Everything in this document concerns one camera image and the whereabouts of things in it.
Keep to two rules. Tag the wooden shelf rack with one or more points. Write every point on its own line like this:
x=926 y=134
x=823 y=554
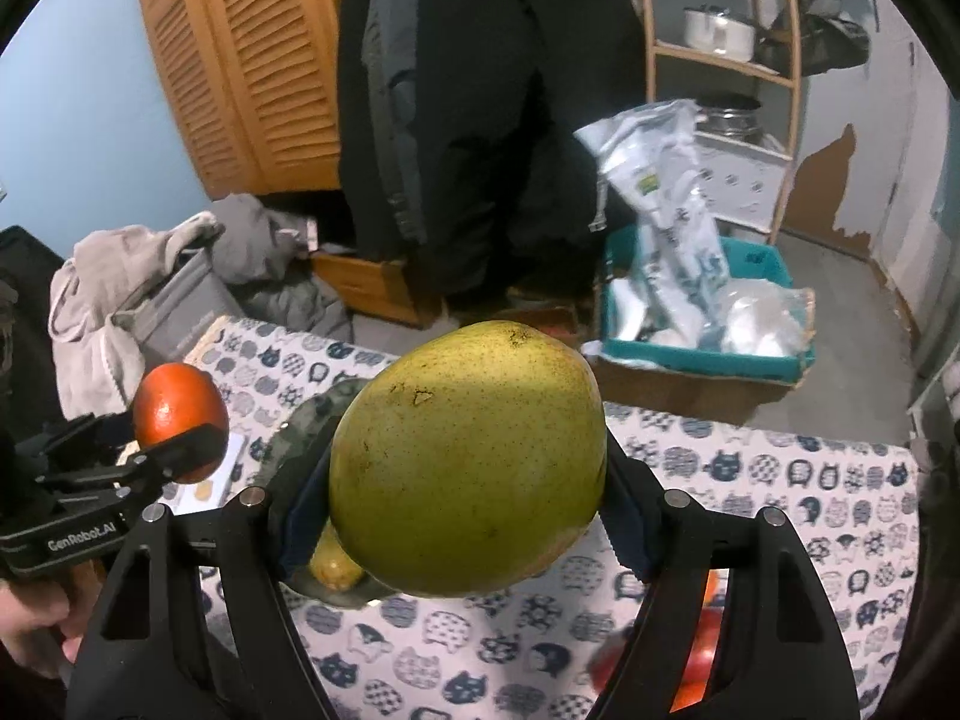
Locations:
x=720 y=66

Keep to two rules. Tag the brown cardboard box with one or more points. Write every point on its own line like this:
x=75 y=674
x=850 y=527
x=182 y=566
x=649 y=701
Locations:
x=675 y=394

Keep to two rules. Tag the beige robe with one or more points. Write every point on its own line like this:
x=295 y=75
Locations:
x=97 y=292

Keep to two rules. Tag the white patterned basket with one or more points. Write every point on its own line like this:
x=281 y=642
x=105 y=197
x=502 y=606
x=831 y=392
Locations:
x=739 y=180

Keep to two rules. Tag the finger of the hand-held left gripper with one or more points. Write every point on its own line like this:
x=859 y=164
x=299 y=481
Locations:
x=75 y=439
x=187 y=457

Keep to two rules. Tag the clear plastic bag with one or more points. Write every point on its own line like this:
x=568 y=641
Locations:
x=765 y=315

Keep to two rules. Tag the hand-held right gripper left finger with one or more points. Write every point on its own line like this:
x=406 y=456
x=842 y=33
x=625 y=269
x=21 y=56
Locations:
x=300 y=532

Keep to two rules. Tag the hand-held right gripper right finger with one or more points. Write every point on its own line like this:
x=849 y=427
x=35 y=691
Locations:
x=626 y=532

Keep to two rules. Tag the red-topped cardboard box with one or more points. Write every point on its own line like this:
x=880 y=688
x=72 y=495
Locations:
x=547 y=319

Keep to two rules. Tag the steel pot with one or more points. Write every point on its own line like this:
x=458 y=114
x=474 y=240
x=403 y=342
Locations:
x=731 y=116

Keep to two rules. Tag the person's left hand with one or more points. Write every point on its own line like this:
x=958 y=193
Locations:
x=30 y=630

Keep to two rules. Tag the white sticker card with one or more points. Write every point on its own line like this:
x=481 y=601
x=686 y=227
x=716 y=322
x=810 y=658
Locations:
x=232 y=450

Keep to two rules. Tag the teal plastic crate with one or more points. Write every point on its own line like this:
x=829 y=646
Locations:
x=705 y=361

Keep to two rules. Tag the white rice bag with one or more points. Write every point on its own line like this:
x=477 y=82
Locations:
x=660 y=187

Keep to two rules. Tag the wooden louvred wardrobe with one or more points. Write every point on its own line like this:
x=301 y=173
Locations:
x=247 y=52

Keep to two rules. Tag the black hooded coat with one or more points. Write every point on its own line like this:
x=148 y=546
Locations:
x=487 y=127

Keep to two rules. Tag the cat print tablecloth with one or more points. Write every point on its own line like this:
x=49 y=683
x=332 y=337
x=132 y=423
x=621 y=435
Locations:
x=750 y=480

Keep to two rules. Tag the large orange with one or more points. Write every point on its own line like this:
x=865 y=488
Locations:
x=176 y=405

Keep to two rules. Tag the pale blue door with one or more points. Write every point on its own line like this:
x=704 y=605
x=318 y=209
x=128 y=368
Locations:
x=862 y=150

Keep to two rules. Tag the grey jacket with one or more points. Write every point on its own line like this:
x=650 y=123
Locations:
x=390 y=90

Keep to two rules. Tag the green hanging bag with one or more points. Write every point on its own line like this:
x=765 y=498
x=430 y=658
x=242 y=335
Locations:
x=832 y=37

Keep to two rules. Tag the black jacket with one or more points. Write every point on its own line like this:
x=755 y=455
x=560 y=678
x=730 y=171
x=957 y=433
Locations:
x=351 y=127

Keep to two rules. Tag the yellow-green pear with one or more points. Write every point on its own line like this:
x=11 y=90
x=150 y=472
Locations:
x=465 y=465
x=334 y=562

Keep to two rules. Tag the green glass bowl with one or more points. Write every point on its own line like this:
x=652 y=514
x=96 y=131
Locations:
x=307 y=427

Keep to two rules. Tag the grey storage bag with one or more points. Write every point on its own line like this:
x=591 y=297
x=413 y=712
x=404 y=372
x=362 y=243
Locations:
x=180 y=315

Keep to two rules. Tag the wooden drawer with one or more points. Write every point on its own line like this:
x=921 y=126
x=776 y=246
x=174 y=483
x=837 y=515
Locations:
x=367 y=281

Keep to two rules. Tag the red apple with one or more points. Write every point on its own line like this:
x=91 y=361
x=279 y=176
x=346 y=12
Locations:
x=701 y=660
x=607 y=671

